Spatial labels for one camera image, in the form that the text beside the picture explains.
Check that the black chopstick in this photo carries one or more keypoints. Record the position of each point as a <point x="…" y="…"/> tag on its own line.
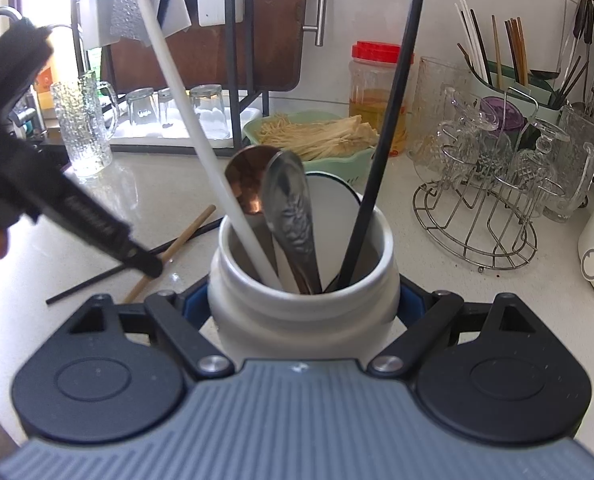
<point x="89" y="282"/>
<point x="392" y="110"/>

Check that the wooden cutting board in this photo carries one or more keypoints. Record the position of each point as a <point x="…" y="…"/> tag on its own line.
<point x="277" y="35"/>

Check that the green plastic basket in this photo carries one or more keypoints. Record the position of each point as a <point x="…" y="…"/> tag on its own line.
<point x="349" y="167"/>

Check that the yellow oil bottle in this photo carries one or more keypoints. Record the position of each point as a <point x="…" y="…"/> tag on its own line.
<point x="44" y="80"/>

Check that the white drip tray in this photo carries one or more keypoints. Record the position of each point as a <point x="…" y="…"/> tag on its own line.
<point x="248" y="116"/>

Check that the wooden chopstick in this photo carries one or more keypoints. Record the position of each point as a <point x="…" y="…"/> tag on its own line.
<point x="184" y="242"/>

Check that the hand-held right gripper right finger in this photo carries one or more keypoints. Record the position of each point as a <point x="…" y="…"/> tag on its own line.
<point x="411" y="305"/>

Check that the purple cup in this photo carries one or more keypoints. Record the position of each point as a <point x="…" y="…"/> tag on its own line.
<point x="499" y="112"/>

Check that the pale green utensil holder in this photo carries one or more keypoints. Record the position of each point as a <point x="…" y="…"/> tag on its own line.
<point x="519" y="91"/>

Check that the upturned glass cup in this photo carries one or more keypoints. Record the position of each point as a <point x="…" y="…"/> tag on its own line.
<point x="469" y="130"/>

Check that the embossed metal spoon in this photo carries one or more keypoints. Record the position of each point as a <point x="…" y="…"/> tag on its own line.
<point x="289" y="210"/>

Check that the tall textured glass mug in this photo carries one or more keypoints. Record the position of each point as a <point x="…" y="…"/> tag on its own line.
<point x="82" y="125"/>

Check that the plain white chopstick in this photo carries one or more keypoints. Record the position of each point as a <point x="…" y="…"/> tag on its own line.
<point x="177" y="85"/>

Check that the black metal rack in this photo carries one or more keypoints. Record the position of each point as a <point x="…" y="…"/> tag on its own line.
<point x="234" y="60"/>

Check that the upturned cut-glass goblet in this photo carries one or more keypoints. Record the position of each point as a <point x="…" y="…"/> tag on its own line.
<point x="532" y="160"/>

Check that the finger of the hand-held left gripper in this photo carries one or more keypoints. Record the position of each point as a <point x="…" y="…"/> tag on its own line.
<point x="144" y="262"/>

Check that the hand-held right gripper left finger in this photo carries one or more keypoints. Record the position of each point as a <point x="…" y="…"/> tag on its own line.
<point x="194" y="305"/>

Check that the red-lidded plastic jar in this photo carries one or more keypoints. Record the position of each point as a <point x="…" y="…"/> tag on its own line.
<point x="372" y="90"/>

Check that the upturned drinking glass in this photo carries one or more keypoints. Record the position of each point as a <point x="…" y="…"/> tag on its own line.
<point x="142" y="107"/>
<point x="209" y="110"/>
<point x="169" y="105"/>

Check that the white ceramic mug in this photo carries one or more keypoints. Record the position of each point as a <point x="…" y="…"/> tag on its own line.
<point x="302" y="320"/>

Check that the dried noodle strips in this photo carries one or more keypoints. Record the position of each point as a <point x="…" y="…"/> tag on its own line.
<point x="317" y="135"/>

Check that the white spatula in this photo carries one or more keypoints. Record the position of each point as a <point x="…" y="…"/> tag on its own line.
<point x="334" y="210"/>

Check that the hanging kitchen utensils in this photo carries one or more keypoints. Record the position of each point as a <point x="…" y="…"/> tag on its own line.
<point x="584" y="20"/>

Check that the bundle of upright chopsticks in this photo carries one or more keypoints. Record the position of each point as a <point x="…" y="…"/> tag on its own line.
<point x="514" y="50"/>

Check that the rose gold spoon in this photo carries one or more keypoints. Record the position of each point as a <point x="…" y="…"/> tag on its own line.
<point x="244" y="180"/>

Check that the clear glass pitcher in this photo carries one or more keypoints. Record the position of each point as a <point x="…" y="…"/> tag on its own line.
<point x="434" y="100"/>

